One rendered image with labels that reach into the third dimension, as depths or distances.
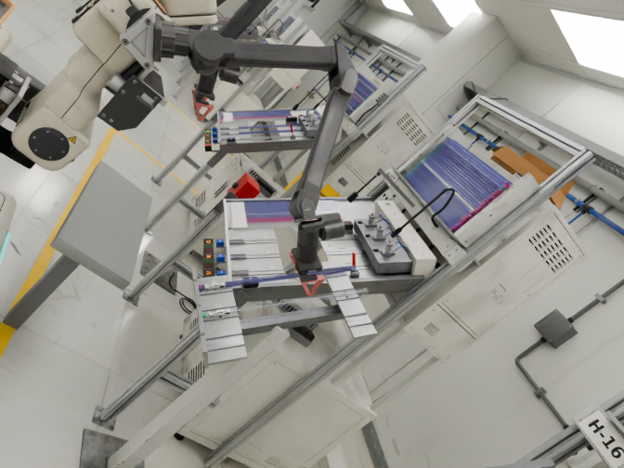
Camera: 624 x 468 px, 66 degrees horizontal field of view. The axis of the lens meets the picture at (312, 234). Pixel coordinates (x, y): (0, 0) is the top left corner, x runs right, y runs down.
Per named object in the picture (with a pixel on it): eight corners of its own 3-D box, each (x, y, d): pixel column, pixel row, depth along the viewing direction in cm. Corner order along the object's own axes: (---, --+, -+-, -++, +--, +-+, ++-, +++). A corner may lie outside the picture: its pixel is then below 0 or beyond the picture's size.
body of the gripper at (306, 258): (312, 250, 140) (313, 229, 136) (322, 272, 132) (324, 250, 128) (291, 253, 138) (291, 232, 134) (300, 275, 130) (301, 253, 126)
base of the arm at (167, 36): (153, 13, 121) (155, 25, 112) (186, 19, 124) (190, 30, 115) (152, 48, 126) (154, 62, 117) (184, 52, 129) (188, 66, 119)
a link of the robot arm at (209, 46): (341, 54, 143) (356, 38, 133) (345, 98, 142) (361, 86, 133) (188, 45, 127) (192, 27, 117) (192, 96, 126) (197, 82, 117)
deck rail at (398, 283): (229, 303, 165) (228, 288, 162) (228, 299, 167) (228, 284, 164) (422, 291, 179) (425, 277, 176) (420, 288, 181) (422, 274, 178)
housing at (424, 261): (409, 291, 180) (416, 259, 173) (371, 227, 222) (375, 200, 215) (429, 289, 182) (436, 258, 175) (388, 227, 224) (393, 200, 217)
